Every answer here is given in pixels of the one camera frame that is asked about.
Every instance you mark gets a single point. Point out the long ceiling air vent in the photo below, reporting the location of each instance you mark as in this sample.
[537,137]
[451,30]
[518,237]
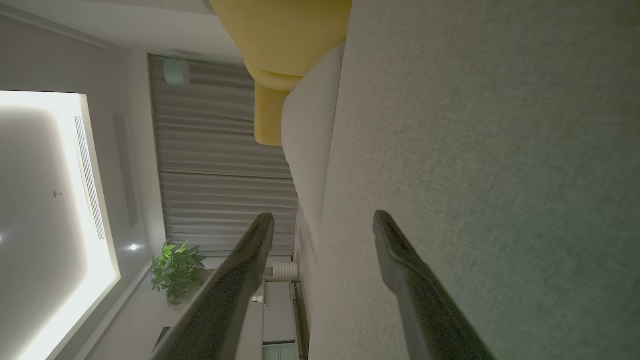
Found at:
[90,180]

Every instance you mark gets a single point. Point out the green potted plant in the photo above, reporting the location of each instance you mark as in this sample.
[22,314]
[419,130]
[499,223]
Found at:
[175,272]

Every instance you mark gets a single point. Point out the recessed ceiling spotlight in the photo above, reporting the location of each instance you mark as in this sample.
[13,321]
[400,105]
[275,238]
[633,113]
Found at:
[133,247]

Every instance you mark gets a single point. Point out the large yellow sofa back cushion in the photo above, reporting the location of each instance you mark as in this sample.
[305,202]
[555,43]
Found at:
[285,35]

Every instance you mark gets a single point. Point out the white low cabinet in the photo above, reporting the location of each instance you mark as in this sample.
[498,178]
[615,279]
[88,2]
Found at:
[277,310]

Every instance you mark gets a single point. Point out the grey pleated curtain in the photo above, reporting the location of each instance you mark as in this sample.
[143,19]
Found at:
[215,150]

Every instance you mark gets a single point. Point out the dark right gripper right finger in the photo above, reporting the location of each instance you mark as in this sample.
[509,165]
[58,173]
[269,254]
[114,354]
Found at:
[430,320]

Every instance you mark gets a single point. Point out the grey sofa seat cushion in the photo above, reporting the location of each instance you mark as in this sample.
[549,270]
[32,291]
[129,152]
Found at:
[310,125]

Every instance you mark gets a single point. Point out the white ribbed vase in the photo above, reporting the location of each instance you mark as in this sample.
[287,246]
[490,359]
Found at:
[286,270]

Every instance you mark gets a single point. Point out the large grey sofa chaise cushion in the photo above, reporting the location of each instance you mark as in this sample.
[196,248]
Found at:
[500,150]

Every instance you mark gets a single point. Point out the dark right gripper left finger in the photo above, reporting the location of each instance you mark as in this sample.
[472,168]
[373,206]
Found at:
[220,320]

